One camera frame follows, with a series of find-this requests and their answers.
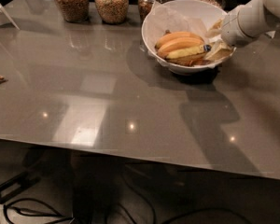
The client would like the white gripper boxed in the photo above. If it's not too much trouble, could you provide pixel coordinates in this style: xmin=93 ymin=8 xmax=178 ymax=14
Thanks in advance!
xmin=204 ymin=8 xmax=254 ymax=61

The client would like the yellow banana with blue sticker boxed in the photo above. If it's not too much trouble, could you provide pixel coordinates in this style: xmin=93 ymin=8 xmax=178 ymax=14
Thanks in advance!
xmin=166 ymin=44 xmax=212 ymax=60

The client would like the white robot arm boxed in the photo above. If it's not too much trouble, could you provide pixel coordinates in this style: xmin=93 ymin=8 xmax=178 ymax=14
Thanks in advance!
xmin=205 ymin=0 xmax=280 ymax=61

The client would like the bottom brown banana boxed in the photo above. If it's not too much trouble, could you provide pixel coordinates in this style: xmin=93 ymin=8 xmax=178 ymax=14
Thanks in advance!
xmin=167 ymin=56 xmax=210 ymax=67

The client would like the white ceramic bowl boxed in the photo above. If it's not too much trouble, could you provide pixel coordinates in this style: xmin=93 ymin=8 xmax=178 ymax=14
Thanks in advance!
xmin=141 ymin=0 xmax=237 ymax=77

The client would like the middle orange banana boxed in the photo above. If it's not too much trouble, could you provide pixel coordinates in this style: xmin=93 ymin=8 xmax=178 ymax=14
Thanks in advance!
xmin=157 ymin=37 xmax=203 ymax=59

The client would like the orange banana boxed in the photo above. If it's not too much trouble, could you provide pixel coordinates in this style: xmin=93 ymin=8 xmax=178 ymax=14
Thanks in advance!
xmin=157 ymin=37 xmax=203 ymax=59
xmin=155 ymin=32 xmax=203 ymax=49

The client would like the upper orange banana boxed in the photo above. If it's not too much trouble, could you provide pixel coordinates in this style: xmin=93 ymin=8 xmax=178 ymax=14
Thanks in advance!
xmin=155 ymin=32 xmax=203 ymax=49

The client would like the white paper liner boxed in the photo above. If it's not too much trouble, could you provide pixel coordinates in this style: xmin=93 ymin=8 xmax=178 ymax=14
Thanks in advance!
xmin=142 ymin=0 xmax=217 ymax=66

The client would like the glass jar of grains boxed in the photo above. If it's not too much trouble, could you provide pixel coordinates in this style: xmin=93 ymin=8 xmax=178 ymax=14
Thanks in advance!
xmin=94 ymin=0 xmax=129 ymax=24
xmin=54 ymin=0 xmax=89 ymax=22

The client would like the left glass jar of grains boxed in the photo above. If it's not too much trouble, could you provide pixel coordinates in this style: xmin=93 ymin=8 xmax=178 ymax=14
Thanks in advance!
xmin=54 ymin=0 xmax=89 ymax=22

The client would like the black cable on floor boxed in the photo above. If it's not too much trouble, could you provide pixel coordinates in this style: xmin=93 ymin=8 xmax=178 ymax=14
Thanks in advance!
xmin=2 ymin=197 xmax=76 ymax=224

